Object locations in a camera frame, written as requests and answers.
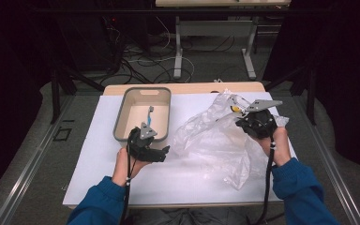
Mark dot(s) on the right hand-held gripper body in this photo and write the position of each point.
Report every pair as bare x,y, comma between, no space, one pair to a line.
261,123

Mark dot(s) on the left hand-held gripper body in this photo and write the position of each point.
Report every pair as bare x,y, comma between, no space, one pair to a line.
137,146

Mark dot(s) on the blue toothbrush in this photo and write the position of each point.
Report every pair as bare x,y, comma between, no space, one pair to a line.
150,115

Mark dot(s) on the beige bin with grey rim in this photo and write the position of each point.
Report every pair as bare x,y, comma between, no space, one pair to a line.
128,112

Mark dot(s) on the clear plastic bag yellow smiley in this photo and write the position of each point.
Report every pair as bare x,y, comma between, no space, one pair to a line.
212,146

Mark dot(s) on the person's left hand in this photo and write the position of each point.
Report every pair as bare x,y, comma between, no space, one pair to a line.
123,170

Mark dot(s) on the person's right hand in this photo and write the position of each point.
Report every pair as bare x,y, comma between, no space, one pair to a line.
279,150

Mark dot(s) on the white board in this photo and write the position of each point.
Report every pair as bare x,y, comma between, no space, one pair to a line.
100,175

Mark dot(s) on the black metal stand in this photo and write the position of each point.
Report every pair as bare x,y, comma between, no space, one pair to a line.
311,93
56,93

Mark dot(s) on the person's grey trousers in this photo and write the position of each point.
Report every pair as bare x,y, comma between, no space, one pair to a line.
193,217

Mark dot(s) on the desk with white legs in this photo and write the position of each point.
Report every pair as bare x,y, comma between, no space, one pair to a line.
214,28

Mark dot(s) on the black computer case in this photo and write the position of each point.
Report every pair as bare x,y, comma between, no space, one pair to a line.
87,43

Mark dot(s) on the aluminium floor rail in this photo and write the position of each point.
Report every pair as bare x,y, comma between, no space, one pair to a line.
31,165
331,168

